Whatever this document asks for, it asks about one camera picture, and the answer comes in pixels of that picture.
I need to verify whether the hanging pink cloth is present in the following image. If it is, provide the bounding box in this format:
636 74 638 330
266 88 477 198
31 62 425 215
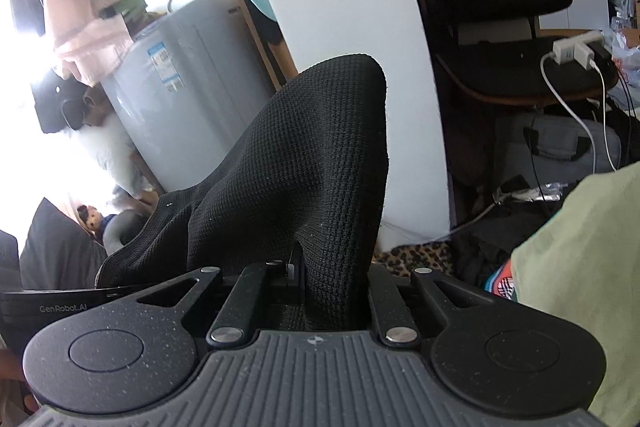
42 0 158 88

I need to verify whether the dark grey cloth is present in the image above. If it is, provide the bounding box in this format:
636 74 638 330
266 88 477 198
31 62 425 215
19 197 108 293

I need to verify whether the white plush cushion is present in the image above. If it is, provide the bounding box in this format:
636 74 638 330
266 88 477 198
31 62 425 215
75 117 151 208

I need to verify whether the grey bag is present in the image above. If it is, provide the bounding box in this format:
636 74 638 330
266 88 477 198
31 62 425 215
500 114 623 190

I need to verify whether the pile of black clothes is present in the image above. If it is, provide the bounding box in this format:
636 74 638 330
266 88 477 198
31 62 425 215
447 222 531 290

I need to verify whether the black office chair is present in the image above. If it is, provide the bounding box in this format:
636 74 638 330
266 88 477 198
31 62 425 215
404 0 623 198

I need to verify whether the grey washing machine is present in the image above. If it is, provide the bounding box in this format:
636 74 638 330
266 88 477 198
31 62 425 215
99 0 282 200

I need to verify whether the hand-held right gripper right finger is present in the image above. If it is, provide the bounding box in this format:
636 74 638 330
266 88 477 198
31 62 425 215
367 267 507 349

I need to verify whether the white charging cable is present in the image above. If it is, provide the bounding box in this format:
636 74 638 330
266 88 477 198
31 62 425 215
540 54 618 172

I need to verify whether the leopard print cloth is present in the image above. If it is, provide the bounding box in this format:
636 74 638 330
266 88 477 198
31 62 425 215
374 241 453 280

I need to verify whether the grey neck pillow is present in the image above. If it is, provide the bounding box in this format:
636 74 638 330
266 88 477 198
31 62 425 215
101 211 151 258

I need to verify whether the white power strip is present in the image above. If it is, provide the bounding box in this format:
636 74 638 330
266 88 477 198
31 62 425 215
551 31 607 72

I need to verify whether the black garment with patterned lining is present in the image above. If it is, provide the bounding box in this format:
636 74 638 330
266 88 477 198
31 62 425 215
95 53 391 333

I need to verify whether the brown plush toy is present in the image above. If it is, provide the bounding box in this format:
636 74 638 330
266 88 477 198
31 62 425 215
75 204 107 234

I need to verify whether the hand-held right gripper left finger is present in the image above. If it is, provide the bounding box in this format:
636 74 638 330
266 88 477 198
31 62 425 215
131 252 304 350

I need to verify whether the person's green shirt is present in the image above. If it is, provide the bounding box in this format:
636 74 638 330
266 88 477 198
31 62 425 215
510 161 640 427

